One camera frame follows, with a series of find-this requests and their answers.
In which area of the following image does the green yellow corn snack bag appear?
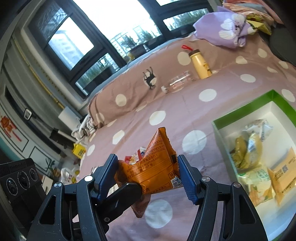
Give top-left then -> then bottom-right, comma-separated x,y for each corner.
238,166 -> 274,207

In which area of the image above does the pink polka-dot bed cover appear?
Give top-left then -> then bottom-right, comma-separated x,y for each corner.
74,31 -> 296,241

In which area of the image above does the purple floral cloth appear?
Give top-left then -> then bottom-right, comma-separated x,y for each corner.
193,6 -> 256,49

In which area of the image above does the yellow brown nut bag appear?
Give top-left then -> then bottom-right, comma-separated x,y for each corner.
231,133 -> 262,170

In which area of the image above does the white red-edged snack packet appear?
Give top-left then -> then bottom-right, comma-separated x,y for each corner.
125,147 -> 146,165

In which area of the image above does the clear plastic water bottle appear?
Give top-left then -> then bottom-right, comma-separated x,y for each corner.
161,71 -> 195,94

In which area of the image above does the orange snack bag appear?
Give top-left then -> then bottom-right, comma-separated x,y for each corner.
114,127 -> 183,218

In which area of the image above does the yellow box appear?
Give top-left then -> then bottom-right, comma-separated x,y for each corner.
72,144 -> 86,159

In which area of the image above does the tan yellow snack bag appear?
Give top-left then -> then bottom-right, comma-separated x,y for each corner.
267,147 -> 295,206

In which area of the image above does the green cardboard box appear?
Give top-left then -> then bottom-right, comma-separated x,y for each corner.
213,90 -> 295,240

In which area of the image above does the white blue-print snack bag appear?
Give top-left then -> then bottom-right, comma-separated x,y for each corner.
242,119 -> 273,142

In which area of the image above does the black-framed window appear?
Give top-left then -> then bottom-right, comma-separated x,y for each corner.
28,1 -> 213,98

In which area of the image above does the pink patterned cloth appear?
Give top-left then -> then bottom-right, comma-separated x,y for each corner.
222,0 -> 284,35

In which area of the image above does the striped white cloth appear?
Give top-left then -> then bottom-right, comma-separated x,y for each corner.
71,114 -> 98,144

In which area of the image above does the yellow bear bottle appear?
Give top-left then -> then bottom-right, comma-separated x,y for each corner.
182,45 -> 212,79

